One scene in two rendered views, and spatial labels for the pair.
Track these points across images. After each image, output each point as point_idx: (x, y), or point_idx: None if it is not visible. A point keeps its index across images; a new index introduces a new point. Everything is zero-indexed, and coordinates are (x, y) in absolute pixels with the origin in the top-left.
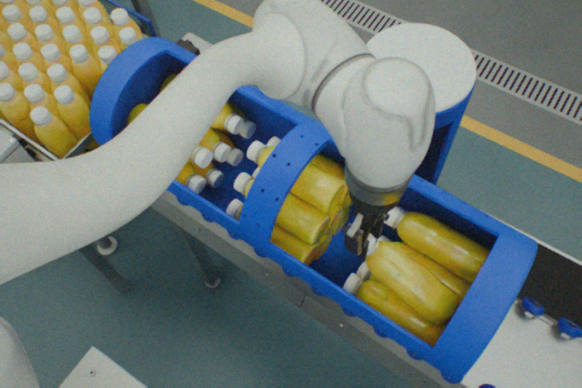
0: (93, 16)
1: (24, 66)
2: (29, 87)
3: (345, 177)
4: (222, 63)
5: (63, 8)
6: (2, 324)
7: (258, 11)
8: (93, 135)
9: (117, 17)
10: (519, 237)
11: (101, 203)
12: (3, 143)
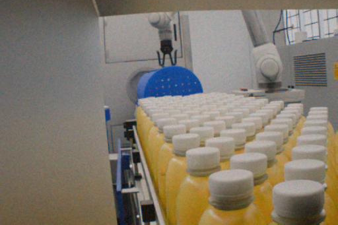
0: (154, 98)
1: (204, 95)
2: (210, 94)
3: (171, 35)
4: None
5: (161, 99)
6: (253, 58)
7: (160, 12)
8: (202, 90)
9: (145, 98)
10: (143, 75)
11: None
12: (236, 90)
